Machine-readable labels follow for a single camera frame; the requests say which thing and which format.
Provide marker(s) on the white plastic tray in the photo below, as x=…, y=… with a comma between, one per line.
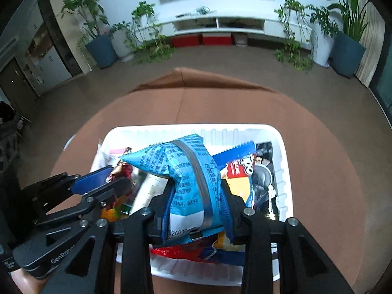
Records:
x=281, y=171

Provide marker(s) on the white wall cabinet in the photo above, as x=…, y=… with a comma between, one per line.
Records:
x=46, y=61

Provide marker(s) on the person's left hand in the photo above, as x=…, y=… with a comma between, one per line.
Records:
x=27, y=284

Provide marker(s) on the red white figure-print packet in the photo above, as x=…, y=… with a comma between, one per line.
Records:
x=122, y=168

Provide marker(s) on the long white snack packet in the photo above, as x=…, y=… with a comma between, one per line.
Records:
x=150, y=193

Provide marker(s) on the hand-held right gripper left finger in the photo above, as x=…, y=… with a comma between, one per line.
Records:
x=162, y=214

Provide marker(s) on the beige curtain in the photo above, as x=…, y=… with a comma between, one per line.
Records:
x=370, y=52

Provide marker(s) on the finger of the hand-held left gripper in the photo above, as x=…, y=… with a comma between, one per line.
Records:
x=116, y=190
x=92, y=179

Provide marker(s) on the black snack packet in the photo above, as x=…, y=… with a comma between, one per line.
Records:
x=263, y=183

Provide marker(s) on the round brown table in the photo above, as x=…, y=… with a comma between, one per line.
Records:
x=321, y=159

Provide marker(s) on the white television cabinet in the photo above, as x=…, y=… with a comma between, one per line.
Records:
x=275, y=27

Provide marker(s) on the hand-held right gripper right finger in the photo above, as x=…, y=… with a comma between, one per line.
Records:
x=229, y=217

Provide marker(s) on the broad-leaf plant in blue pot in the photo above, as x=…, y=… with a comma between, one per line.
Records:
x=349, y=55

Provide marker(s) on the dark shelf unit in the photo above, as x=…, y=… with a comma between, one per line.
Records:
x=9, y=134

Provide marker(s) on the glass sliding door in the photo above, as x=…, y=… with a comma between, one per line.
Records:
x=384, y=82

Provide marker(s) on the plant in grey-white pot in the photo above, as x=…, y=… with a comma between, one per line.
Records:
x=125, y=49

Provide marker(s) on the bushy plant in white pot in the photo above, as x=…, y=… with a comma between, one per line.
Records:
x=323, y=49

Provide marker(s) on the red storage box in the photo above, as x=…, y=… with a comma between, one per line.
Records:
x=216, y=39
x=186, y=41

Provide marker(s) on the orange snack packet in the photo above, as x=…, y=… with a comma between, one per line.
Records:
x=111, y=215

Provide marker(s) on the light blue snack packet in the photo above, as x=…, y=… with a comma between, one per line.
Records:
x=183, y=171

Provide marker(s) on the leafy tree in blue pot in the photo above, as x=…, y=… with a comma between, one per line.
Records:
x=102, y=52

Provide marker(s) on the purple cartoon snack packet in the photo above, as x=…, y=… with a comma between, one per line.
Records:
x=116, y=152

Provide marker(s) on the blue yellow cake packet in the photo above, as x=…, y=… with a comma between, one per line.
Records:
x=242, y=186

